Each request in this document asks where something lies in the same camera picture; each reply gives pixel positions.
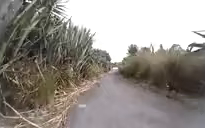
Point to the tall green flax plants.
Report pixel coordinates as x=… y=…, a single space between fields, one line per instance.
x=40 y=43

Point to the grey asphalt road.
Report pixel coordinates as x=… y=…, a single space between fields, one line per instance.
x=123 y=106

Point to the distant trees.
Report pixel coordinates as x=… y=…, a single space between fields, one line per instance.
x=146 y=50

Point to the dry grassy bushes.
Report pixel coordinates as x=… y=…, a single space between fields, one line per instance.
x=170 y=70

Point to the dry leaf litter verge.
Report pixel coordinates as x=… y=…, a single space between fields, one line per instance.
x=53 y=110

